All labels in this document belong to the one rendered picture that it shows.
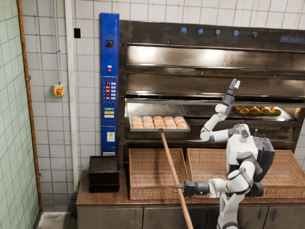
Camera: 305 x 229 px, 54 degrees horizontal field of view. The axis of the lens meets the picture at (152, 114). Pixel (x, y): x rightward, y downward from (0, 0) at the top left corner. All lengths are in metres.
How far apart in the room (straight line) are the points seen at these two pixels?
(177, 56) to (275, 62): 0.95
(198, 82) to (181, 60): 0.29
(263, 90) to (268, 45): 0.44
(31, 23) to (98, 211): 1.73
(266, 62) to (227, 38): 0.46
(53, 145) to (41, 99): 0.50
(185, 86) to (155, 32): 0.59
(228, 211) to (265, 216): 0.81
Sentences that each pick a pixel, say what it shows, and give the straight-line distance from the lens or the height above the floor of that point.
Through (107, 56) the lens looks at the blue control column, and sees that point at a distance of 2.76.
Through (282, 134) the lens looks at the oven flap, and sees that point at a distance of 3.51.
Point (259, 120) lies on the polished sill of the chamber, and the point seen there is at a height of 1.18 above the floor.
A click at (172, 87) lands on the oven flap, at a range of 2.90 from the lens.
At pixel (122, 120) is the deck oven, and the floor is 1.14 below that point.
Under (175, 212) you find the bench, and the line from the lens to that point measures 2.97.
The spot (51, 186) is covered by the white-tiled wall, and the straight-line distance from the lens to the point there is 3.49.
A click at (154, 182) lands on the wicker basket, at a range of 3.10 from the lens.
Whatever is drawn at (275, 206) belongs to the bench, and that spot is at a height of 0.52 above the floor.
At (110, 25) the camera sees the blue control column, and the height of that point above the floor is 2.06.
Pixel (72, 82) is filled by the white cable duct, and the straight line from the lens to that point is 2.87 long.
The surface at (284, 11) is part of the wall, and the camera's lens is 3.07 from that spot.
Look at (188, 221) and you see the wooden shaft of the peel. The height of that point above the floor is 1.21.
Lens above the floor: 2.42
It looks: 24 degrees down
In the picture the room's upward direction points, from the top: 4 degrees clockwise
